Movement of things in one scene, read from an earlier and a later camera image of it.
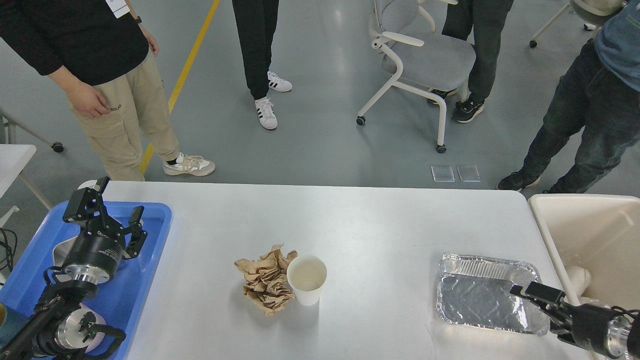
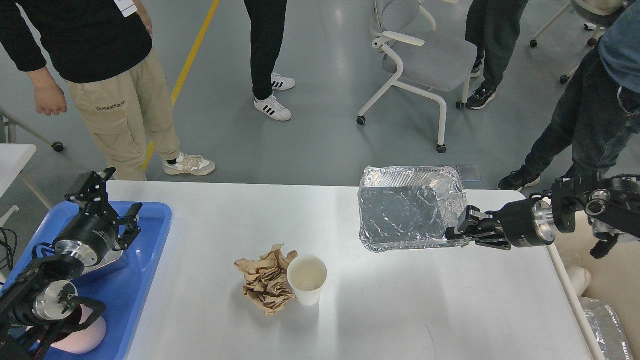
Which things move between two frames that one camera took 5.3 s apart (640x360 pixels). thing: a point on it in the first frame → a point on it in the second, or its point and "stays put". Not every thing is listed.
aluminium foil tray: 474,291 → 404,207
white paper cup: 307,274 stays put
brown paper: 266,280 stays put
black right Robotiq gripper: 603,329 → 527,223
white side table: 14,158 stays put
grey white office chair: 427,61 stays put
